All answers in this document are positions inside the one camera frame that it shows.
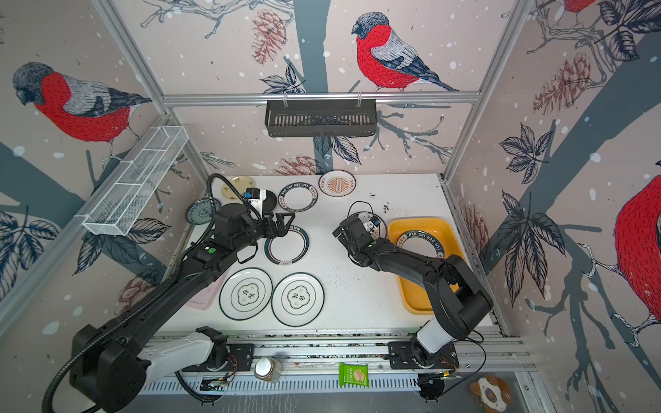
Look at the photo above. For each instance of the small glass jar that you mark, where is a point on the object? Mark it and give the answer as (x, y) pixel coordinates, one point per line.
(268, 369)

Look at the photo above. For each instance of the yellow plastic bin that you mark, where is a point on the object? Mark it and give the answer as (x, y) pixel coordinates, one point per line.
(414, 297)

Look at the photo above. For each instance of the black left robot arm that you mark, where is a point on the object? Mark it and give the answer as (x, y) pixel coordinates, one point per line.
(105, 364)

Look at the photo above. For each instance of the green lettered rim plate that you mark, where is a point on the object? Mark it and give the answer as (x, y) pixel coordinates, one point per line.
(422, 243)
(298, 197)

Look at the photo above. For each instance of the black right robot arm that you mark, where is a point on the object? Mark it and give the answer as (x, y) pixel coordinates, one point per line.
(458, 299)

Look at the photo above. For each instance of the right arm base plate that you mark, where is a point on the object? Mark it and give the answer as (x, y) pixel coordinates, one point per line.
(400, 355)

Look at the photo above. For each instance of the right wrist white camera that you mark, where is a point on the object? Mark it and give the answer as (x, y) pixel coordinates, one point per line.
(371, 223)

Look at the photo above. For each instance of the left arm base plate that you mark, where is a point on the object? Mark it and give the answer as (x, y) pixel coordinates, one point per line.
(235, 358)

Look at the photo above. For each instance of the small teal patterned plate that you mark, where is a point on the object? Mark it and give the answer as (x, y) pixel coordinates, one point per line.
(199, 212)

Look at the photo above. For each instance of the green rim red ring plate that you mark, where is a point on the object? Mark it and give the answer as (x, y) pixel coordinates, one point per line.
(288, 250)

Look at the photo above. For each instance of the white flower motif plate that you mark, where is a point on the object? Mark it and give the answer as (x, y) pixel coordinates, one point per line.
(245, 294)
(298, 300)

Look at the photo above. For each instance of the yellow small plate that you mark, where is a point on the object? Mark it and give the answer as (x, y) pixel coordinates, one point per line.
(239, 183)

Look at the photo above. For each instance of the black hanging wire basket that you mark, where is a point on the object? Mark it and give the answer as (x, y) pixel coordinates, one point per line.
(321, 118)

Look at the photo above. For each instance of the green snack packet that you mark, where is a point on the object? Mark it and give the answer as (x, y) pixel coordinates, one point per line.
(351, 374)

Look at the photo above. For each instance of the brown white flower toy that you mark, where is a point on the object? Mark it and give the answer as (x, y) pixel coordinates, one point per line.
(493, 393)

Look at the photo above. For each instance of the wrist white camera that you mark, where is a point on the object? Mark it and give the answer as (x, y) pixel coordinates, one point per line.
(253, 196)
(371, 223)

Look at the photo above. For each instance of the black small plate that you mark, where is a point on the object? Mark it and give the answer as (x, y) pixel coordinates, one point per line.
(265, 201)

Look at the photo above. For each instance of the white wire mesh shelf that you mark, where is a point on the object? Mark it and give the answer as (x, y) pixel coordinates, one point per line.
(139, 178)

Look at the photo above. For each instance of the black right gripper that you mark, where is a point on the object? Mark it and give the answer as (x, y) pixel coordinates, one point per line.
(345, 237)

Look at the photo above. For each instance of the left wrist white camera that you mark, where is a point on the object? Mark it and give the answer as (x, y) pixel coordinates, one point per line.
(253, 196)

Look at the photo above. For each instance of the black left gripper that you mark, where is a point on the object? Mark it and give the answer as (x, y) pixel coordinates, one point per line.
(281, 228)

